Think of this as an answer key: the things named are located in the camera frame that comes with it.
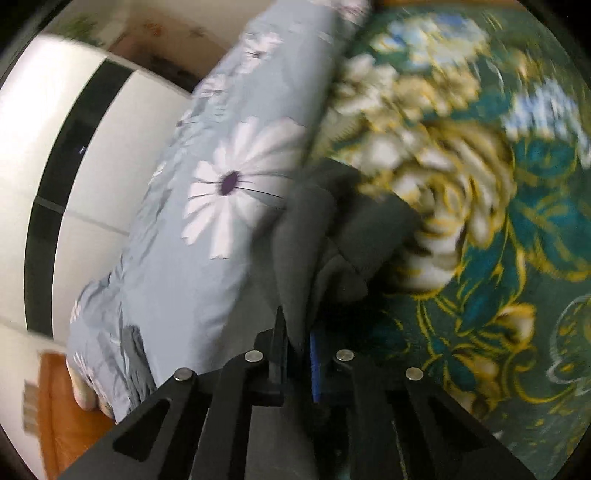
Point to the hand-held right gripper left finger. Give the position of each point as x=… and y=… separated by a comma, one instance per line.
x=279, y=344

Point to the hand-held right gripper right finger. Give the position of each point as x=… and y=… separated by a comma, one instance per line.
x=316, y=369

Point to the dark grey garment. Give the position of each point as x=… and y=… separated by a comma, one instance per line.
x=318, y=221

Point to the light blue daisy pillow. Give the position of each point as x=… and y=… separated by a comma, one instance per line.
x=203, y=240

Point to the green floral blanket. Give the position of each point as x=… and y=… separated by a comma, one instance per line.
x=461, y=207

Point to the white wardrobe with black stripe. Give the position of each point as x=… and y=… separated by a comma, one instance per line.
x=60, y=184

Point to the orange wooden bed frame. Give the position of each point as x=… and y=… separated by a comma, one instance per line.
x=64, y=415

